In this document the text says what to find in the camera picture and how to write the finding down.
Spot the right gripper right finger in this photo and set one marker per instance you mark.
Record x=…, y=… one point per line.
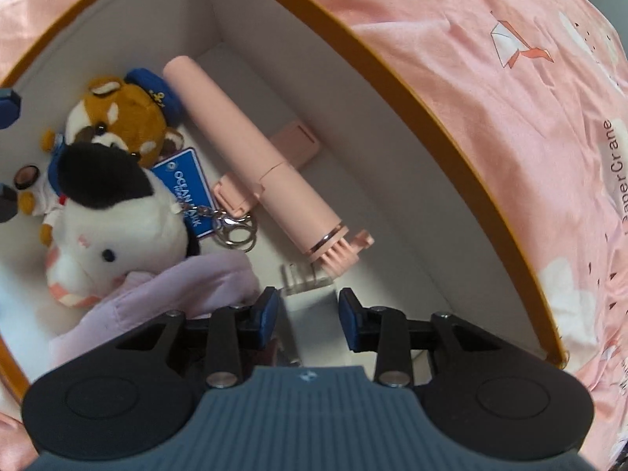
x=388, y=333

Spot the silver key ring clasp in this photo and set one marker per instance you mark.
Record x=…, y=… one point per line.
x=231, y=232

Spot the pink patterned duvet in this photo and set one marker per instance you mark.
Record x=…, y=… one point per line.
x=533, y=93

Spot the white plug charger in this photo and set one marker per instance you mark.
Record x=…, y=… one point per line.
x=308, y=327

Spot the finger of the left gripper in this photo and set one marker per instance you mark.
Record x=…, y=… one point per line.
x=8, y=203
x=10, y=107

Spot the blue ocean park tag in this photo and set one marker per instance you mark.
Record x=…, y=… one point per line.
x=183, y=175

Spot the person's left hand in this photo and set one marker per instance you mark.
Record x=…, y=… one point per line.
x=16, y=449

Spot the pink fabric pouch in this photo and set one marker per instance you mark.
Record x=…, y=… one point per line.
x=197, y=286

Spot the white black plush toy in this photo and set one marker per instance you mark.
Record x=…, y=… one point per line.
x=118, y=218

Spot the brown red panda plush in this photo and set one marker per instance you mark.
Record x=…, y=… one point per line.
x=137, y=113

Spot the orange cardboard box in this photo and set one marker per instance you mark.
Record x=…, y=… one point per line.
x=440, y=244

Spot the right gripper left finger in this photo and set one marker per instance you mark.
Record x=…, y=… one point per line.
x=226, y=347

